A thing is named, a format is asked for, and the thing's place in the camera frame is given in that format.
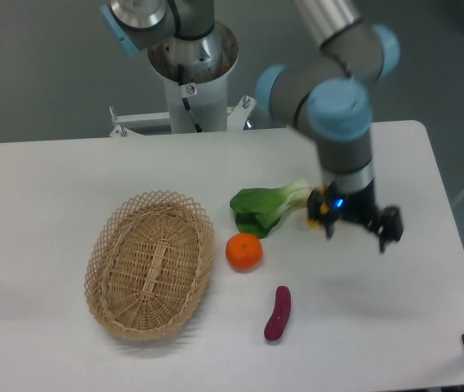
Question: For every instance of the green bok choy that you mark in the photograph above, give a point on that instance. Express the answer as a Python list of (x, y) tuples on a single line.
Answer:
[(258, 210)]

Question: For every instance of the woven wicker basket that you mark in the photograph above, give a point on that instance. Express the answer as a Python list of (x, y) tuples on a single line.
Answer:
[(150, 266)]

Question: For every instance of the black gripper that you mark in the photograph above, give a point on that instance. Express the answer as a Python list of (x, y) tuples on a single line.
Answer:
[(327, 204)]

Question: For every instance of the orange mandarin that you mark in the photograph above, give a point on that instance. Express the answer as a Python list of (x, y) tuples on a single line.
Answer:
[(243, 251)]

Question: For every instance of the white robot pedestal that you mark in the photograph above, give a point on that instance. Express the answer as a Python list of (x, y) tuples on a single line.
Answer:
[(195, 81)]

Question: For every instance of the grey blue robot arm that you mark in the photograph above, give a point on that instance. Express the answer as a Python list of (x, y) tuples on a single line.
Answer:
[(327, 101)]

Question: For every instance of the purple sweet potato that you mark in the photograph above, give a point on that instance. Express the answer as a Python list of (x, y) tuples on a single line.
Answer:
[(278, 320)]

